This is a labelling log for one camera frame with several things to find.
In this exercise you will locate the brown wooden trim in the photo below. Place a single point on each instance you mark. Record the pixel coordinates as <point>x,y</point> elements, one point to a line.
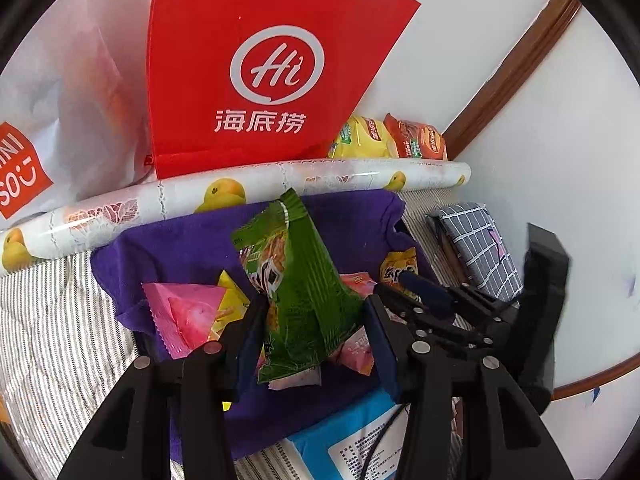
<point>595,375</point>
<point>520,70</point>

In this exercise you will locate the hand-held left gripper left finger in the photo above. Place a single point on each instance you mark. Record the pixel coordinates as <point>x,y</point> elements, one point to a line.
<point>248,362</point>

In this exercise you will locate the duck print paper roll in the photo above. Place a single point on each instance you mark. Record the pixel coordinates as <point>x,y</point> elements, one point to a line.
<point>150,205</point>

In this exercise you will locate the pink and yellow chip packet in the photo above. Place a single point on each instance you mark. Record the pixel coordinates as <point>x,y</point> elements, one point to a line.
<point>185,315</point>

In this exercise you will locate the red bag with white logo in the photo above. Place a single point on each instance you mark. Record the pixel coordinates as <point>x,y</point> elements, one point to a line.
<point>225,20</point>

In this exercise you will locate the white plastic shopping bag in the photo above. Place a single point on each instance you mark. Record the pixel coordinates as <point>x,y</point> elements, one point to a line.
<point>65,85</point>

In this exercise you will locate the grey striped bedsheet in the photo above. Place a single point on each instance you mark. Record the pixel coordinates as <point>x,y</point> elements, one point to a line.
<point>50,335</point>

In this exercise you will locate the orange snack bag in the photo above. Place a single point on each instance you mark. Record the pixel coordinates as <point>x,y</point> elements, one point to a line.
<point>420,140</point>

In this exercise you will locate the blue and white box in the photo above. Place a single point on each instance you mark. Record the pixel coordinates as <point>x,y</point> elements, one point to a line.
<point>325,435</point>

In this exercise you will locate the yellow snack bag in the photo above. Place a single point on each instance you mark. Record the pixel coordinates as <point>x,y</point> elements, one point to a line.
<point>360,142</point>

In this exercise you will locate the grey checkered pouch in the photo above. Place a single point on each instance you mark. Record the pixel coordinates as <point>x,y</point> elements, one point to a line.
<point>480,245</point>

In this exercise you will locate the purple cloth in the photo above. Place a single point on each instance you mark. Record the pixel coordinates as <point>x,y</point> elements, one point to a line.
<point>190,245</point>

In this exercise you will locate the green snack packet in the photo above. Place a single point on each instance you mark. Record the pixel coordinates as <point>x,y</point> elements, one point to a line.
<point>300,280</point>

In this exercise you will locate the small yellow snack packet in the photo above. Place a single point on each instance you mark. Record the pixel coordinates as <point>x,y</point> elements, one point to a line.
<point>397,265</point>

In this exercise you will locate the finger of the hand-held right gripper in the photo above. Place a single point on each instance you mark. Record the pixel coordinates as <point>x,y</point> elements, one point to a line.
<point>430,295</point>
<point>395,297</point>

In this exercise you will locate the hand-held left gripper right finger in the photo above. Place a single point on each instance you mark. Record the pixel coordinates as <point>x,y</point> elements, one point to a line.
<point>382,355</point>

